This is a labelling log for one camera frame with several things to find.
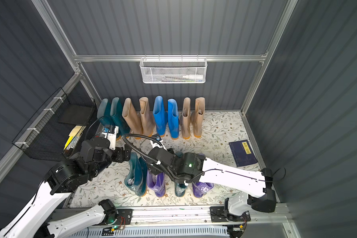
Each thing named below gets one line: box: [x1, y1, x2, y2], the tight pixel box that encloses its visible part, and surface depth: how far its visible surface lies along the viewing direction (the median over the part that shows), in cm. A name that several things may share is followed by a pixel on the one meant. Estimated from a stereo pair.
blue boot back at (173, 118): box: [167, 98, 180, 140], surface depth 91 cm
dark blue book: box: [228, 139, 259, 168], surface depth 98 cm
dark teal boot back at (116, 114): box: [109, 97, 131, 137], surface depth 88 cm
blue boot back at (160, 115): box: [152, 95, 169, 136], surface depth 96 cm
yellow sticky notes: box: [63, 125, 83, 151], surface depth 75 cm
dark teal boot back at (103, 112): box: [96, 98, 115, 126], surface depth 88 cm
